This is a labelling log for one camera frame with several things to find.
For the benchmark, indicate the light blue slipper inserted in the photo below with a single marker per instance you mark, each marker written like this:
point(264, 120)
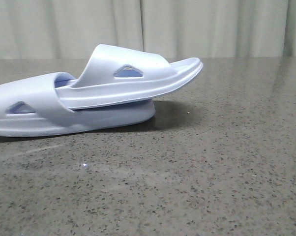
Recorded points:
point(116, 75)

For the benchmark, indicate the light blue slipper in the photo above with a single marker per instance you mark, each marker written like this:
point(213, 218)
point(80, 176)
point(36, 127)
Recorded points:
point(31, 108)

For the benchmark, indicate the pale green curtain backdrop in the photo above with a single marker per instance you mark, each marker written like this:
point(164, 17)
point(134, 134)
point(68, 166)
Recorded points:
point(70, 29)

